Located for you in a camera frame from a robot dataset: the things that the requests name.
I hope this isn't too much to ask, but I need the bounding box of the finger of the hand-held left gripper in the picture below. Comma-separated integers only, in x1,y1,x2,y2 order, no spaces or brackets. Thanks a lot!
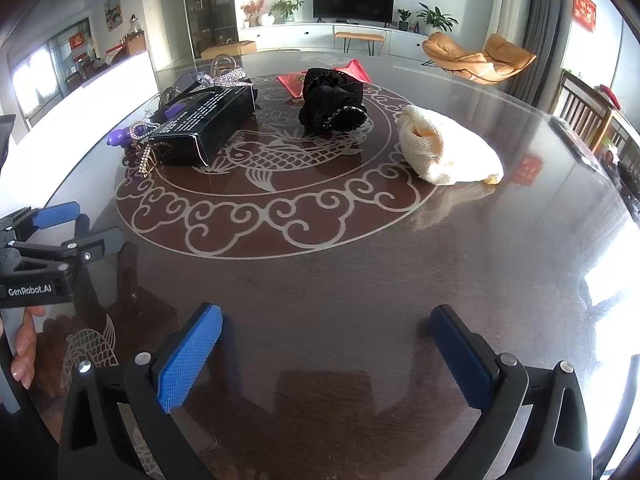
0,201,83,248
7,226,126,267

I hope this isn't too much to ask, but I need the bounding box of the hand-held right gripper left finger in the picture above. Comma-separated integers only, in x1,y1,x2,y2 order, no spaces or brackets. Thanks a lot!
57,302,224,480

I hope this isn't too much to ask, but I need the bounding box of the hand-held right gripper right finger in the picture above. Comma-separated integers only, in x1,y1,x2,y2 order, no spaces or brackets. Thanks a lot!
429,304,593,480

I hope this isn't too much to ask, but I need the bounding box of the silver bow hair clip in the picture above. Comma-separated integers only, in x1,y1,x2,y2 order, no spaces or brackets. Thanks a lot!
192,67,253,93

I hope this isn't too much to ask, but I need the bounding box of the clear hair claw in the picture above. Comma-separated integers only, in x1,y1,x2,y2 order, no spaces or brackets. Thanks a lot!
209,52,246,76

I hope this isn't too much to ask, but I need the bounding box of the dark patterned round desktop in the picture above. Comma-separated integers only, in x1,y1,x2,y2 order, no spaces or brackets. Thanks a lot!
0,50,640,480

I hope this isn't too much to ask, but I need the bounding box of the person's left hand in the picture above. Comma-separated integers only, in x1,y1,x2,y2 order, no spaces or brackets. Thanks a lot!
10,305,47,414

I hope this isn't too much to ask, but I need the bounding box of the purple hair clip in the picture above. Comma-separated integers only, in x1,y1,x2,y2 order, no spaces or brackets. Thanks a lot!
107,101,190,150

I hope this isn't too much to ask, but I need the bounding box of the rhinestone bow clip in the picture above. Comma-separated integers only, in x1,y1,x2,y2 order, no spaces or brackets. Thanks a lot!
122,119,162,179

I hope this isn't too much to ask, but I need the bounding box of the black printed box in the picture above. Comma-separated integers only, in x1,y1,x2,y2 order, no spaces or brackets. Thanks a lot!
149,85,260,167

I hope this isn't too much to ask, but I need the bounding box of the black hair claw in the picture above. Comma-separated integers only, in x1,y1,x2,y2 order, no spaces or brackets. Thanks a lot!
157,73,211,111

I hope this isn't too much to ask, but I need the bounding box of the cream knitted hat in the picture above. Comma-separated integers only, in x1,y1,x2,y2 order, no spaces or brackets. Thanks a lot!
397,104,505,186

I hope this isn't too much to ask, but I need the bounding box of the cardboard box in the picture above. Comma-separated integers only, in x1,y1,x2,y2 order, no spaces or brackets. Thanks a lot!
201,40,257,60

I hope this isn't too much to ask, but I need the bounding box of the dark remote control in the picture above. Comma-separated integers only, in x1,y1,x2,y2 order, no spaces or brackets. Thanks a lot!
549,116,601,171

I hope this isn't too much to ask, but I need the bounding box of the red pouch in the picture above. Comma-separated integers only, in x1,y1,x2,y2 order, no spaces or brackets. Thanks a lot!
277,59,373,98

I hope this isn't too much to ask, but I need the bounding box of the dark display cabinet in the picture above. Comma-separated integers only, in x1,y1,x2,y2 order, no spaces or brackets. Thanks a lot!
181,0,237,59

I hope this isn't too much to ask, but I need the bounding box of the wooden bookshelf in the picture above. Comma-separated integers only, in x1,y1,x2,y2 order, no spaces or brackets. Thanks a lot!
552,70,615,153

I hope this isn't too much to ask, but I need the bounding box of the red flower vase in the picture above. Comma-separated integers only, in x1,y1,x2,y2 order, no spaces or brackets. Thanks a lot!
241,0,268,28

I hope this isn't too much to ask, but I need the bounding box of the white television cabinet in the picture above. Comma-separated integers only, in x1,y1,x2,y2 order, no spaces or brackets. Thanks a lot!
237,21,431,61

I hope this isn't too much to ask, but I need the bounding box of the orange lounge chair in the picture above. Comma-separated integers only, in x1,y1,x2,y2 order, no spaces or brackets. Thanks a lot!
421,31,537,85

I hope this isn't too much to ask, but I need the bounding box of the red cloth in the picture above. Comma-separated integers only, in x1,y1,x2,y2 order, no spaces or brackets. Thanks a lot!
595,84,623,111

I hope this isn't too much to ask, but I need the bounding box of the bushy green potted plant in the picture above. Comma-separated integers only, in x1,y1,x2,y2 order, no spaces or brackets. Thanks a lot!
270,0,304,23

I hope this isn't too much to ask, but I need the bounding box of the wooden bench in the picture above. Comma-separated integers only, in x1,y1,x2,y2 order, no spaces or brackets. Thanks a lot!
334,31,387,57

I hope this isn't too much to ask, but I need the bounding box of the large leafy potted plant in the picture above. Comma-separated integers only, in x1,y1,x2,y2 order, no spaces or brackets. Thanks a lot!
417,2,458,36

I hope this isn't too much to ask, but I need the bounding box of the grey curtain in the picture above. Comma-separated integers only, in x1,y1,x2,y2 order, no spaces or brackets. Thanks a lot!
510,0,576,111

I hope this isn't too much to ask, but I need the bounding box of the flat screen television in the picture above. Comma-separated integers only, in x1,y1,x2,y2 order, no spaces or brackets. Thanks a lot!
313,0,396,23

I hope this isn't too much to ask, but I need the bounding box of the red wall hanging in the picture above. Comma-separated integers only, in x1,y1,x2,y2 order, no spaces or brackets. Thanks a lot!
573,0,598,33

